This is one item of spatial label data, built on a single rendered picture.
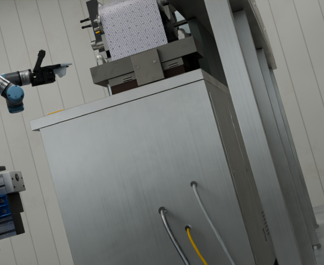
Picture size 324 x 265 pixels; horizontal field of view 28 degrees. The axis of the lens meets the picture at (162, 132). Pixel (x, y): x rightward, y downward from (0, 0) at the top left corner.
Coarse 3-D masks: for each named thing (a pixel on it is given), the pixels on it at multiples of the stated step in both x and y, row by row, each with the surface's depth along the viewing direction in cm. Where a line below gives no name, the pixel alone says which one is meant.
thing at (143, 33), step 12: (156, 12) 258; (120, 24) 261; (132, 24) 260; (144, 24) 259; (156, 24) 258; (108, 36) 262; (120, 36) 261; (132, 36) 260; (144, 36) 259; (156, 36) 258; (120, 48) 261; (132, 48) 260; (144, 48) 259
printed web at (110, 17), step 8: (112, 0) 289; (120, 0) 264; (128, 0) 262; (136, 0) 260; (144, 0) 259; (152, 0) 258; (104, 8) 264; (112, 8) 262; (120, 8) 261; (128, 8) 260; (136, 8) 260; (144, 8) 259; (152, 8) 258; (104, 16) 262; (112, 16) 262; (120, 16) 261; (128, 16) 260; (136, 16) 260; (104, 24) 262; (112, 24) 262; (168, 32) 270
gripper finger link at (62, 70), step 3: (63, 63) 315; (66, 63) 315; (69, 63) 316; (63, 66) 315; (54, 69) 316; (57, 69) 316; (60, 69) 316; (63, 69) 316; (57, 72) 316; (60, 72) 316; (63, 72) 316; (63, 75) 316
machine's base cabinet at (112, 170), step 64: (64, 128) 238; (128, 128) 233; (192, 128) 228; (64, 192) 237; (128, 192) 232; (192, 192) 227; (256, 192) 290; (128, 256) 232; (192, 256) 227; (256, 256) 228
